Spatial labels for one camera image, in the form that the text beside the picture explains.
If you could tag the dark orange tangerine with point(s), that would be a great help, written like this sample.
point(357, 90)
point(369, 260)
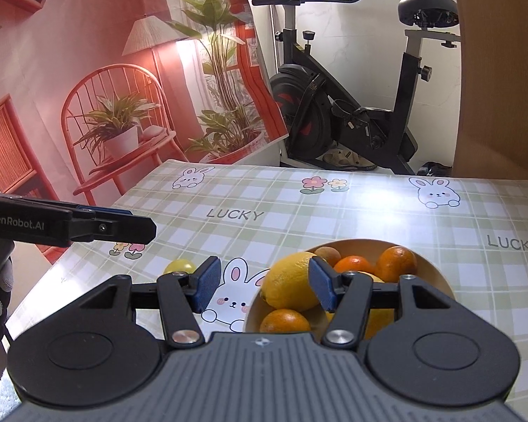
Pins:
point(284, 321)

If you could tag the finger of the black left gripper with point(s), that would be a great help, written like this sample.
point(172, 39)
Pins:
point(60, 227)

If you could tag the large yellow lemon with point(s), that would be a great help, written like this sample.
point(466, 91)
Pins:
point(286, 284)

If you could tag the small brown longan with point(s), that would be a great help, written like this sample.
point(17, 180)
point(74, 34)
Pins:
point(329, 254)

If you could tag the yellow green round fruit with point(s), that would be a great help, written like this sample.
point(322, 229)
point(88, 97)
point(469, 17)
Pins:
point(182, 265)

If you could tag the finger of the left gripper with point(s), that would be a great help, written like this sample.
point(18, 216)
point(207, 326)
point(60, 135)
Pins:
point(69, 205)

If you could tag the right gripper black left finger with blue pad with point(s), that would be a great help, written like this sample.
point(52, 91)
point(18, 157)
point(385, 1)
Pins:
point(176, 296)

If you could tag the wooden board panel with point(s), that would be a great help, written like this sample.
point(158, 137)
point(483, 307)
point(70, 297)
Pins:
point(492, 140)

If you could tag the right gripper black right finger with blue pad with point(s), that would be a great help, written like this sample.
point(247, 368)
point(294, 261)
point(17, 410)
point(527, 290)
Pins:
point(351, 296)

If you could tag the bright orange tangerine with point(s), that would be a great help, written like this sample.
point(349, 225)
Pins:
point(354, 263)
point(395, 262)

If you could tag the green checkered tablecloth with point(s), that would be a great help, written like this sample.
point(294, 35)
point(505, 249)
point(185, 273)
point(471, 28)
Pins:
point(474, 231)

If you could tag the pink room backdrop poster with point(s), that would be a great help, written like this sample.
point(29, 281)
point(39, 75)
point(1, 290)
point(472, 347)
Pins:
point(95, 94)

